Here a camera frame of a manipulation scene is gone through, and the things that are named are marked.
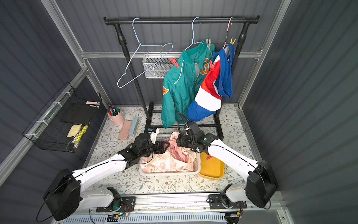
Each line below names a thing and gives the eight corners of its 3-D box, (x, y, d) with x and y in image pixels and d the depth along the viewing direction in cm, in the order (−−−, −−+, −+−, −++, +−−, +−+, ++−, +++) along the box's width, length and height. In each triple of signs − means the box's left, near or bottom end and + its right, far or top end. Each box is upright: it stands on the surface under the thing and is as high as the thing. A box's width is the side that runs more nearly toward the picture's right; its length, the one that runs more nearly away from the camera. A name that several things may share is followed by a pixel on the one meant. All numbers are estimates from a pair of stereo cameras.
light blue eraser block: (130, 137, 103) (128, 133, 99) (135, 121, 113) (133, 116, 108) (135, 137, 103) (133, 133, 99) (139, 121, 113) (138, 116, 108)
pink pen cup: (111, 125, 108) (105, 115, 99) (115, 115, 114) (110, 105, 105) (123, 125, 108) (117, 115, 99) (126, 115, 114) (121, 105, 105)
